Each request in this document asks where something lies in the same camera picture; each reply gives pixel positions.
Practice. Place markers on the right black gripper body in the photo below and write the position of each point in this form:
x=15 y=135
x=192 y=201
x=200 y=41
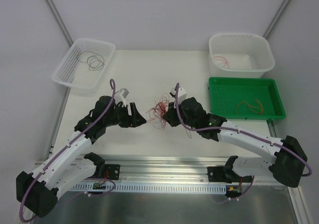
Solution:
x=173 y=113

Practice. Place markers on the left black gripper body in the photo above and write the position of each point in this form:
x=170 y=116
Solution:
x=132 y=114

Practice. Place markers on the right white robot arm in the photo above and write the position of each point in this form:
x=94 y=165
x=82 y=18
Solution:
x=283 y=159

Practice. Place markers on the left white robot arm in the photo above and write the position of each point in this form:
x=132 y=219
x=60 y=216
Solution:
x=40 y=190

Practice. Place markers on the green plastic tray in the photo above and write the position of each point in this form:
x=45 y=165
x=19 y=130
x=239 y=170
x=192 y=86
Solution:
x=245 y=98

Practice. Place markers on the white perforated plastic basket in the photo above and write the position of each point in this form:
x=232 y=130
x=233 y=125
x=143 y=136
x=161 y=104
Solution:
x=84 y=64

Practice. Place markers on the white plastic tub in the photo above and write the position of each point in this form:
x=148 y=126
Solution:
x=239 y=55

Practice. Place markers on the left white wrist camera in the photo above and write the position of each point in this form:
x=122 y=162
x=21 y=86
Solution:
x=120 y=99

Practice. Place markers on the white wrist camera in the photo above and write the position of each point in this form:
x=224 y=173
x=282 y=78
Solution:
x=120 y=99
x=181 y=94

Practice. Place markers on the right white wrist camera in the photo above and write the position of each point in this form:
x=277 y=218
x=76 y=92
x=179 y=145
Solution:
x=181 y=94

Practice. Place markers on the aluminium mounting rail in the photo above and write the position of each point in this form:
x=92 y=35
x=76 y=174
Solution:
x=158 y=168

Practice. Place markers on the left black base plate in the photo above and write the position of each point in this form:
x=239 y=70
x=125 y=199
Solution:
x=108 y=171

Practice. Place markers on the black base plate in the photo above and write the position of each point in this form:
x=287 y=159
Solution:
x=216 y=174
x=108 y=171

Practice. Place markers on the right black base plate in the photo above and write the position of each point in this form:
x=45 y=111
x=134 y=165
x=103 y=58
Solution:
x=216 y=174

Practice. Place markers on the white slotted cable duct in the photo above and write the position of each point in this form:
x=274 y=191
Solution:
x=151 y=188

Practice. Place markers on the left aluminium frame post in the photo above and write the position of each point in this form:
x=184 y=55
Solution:
x=57 y=17

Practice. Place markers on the aluminium frame post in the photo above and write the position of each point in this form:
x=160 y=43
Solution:
x=57 y=17
x=276 y=18

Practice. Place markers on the right aluminium frame post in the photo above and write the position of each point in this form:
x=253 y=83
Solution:
x=276 y=18

